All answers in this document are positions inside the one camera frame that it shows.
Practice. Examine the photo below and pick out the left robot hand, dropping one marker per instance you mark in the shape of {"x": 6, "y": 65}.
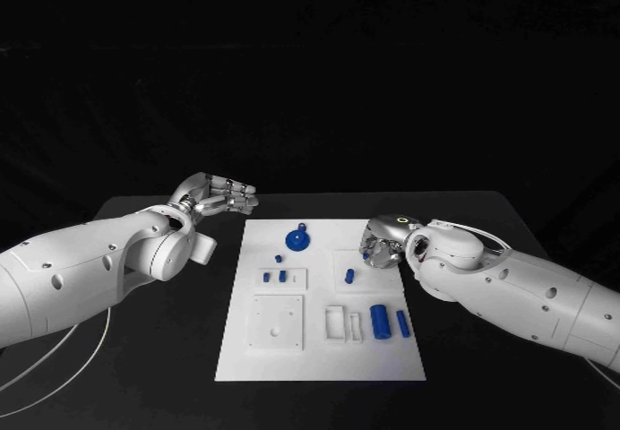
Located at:
{"x": 228, "y": 195}

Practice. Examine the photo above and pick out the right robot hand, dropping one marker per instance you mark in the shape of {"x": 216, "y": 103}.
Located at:
{"x": 386, "y": 231}

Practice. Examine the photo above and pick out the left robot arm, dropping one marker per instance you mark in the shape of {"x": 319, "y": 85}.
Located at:
{"x": 72, "y": 265}

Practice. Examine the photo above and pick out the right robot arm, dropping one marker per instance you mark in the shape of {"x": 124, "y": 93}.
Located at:
{"x": 508, "y": 285}

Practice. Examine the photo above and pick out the white task board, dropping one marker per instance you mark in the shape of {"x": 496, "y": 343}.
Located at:
{"x": 319, "y": 302}

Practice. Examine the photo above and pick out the blue gear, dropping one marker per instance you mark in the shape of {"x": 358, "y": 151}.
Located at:
{"x": 299, "y": 239}

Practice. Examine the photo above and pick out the thick blue cylinder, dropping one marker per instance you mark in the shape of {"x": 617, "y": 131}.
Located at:
{"x": 379, "y": 321}

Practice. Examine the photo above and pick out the thin blue cylinder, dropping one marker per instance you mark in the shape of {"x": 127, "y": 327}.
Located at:
{"x": 402, "y": 323}

